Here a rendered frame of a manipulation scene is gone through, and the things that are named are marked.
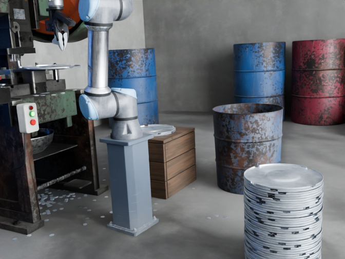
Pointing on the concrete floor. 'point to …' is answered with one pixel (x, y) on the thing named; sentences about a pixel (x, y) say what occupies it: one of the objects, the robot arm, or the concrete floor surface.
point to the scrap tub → (245, 141)
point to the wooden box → (172, 162)
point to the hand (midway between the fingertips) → (63, 48)
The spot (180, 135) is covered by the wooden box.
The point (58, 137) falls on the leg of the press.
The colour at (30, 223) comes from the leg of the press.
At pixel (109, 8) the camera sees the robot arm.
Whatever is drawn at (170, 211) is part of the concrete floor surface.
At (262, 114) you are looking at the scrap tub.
